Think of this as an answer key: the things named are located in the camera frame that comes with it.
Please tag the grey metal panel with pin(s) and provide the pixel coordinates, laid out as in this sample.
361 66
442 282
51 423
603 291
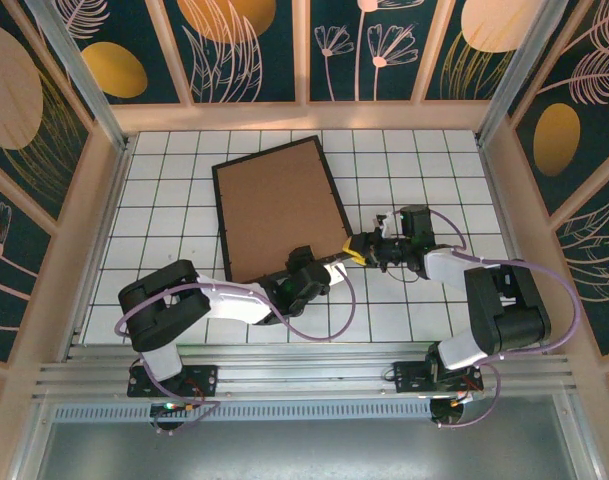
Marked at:
304 455

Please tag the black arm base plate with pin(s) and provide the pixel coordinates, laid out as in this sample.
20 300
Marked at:
409 380
204 377

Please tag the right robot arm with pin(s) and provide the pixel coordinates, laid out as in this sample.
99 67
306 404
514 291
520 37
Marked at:
514 325

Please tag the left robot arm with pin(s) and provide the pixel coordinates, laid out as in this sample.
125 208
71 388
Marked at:
234 302

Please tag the small circuit board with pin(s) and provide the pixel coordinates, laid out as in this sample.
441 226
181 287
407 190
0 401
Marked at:
456 402
171 406

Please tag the aluminium rail beam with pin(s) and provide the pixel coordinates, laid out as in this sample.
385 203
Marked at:
304 370

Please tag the black picture frame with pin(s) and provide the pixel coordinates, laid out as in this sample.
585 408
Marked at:
216 200

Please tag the brown backing board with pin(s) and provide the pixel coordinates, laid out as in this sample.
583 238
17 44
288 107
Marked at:
279 210

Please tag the aluminium corner post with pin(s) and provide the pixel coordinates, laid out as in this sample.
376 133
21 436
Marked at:
524 65
75 65

